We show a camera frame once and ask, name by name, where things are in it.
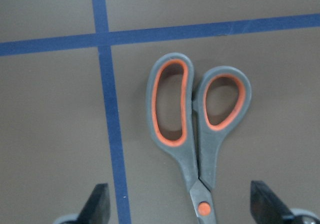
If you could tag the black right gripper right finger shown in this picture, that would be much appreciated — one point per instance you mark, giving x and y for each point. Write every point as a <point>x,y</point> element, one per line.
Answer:
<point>265,205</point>

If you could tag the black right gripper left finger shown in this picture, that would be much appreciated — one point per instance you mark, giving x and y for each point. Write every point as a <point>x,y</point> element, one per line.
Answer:
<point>97,207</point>

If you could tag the grey orange scissors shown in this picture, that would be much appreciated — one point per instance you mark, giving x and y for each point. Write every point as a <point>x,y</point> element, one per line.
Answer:
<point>197,149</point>

